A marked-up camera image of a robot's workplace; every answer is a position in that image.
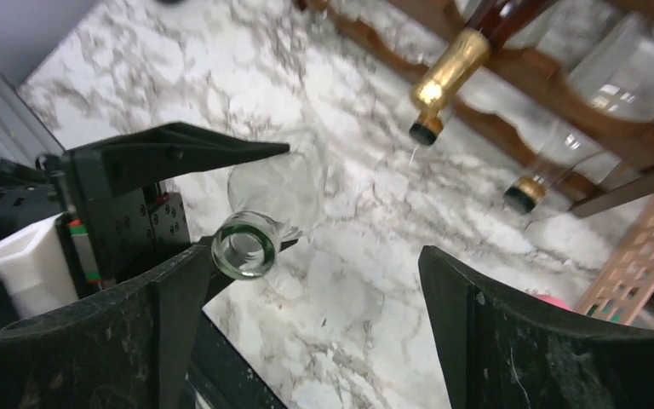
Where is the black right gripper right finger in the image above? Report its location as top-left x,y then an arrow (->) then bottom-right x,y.
418,245 -> 654,408

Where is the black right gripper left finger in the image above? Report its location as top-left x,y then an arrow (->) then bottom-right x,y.
0,245 -> 210,408

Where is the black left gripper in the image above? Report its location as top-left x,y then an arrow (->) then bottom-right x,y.
50,122 -> 299,304

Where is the clear glass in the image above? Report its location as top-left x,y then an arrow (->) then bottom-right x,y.
213,128 -> 328,250

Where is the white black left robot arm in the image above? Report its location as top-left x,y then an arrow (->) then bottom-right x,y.
0,122 -> 289,316

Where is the pink capped small bottle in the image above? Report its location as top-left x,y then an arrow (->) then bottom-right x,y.
532,294 -> 572,311

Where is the brown wooden wine rack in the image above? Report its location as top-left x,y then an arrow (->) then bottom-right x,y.
295,1 -> 654,217

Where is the dark bottle gold foil neck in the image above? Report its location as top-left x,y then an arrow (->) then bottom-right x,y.
409,0 -> 554,146

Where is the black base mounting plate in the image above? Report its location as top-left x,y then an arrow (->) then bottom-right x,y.
178,314 -> 286,409

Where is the orange plastic file organizer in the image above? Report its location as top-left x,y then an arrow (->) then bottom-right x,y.
573,195 -> 654,325

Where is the aluminium frame rail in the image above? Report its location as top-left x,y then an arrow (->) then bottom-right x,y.
0,73 -> 64,168

